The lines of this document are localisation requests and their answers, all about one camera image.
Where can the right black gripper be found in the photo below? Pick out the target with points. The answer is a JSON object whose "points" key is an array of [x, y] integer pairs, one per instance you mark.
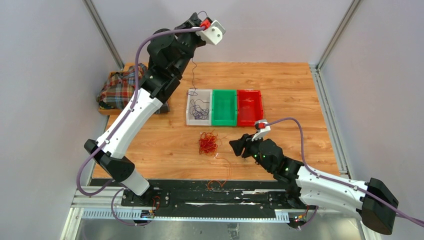
{"points": [[238, 145]]}

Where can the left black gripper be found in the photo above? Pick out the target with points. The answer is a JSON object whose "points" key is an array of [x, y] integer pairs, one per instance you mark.
{"points": [[193, 22]]}

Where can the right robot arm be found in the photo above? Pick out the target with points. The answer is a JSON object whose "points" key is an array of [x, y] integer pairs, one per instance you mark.
{"points": [[369, 201]]}

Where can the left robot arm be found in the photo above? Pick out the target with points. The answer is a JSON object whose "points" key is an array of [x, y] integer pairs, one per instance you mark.
{"points": [[160, 62]]}

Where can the red plastic bin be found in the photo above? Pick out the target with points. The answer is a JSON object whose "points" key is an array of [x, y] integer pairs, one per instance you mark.
{"points": [[249, 107]]}

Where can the green plastic bin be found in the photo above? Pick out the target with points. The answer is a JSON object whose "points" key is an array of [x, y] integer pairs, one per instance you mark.
{"points": [[224, 107]]}

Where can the white plastic bin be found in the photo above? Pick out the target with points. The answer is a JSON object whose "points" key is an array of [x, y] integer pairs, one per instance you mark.
{"points": [[199, 107]]}

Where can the plaid shirt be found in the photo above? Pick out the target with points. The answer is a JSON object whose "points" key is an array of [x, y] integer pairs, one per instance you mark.
{"points": [[116, 91]]}

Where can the wooden tray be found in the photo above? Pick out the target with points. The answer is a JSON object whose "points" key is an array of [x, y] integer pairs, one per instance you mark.
{"points": [[106, 111]]}

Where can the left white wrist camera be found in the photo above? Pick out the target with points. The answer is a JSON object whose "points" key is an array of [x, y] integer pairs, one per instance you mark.
{"points": [[213, 34]]}

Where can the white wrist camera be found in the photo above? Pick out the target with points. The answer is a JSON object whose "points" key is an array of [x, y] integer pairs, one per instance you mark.
{"points": [[213, 34], [262, 129]]}

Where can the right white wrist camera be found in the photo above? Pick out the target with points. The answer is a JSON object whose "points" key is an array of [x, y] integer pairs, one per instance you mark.
{"points": [[262, 129]]}

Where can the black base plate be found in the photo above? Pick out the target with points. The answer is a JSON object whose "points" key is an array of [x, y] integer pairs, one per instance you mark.
{"points": [[235, 199]]}

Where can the aluminium frame rail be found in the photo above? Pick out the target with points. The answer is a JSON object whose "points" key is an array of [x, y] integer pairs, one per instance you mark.
{"points": [[107, 204]]}

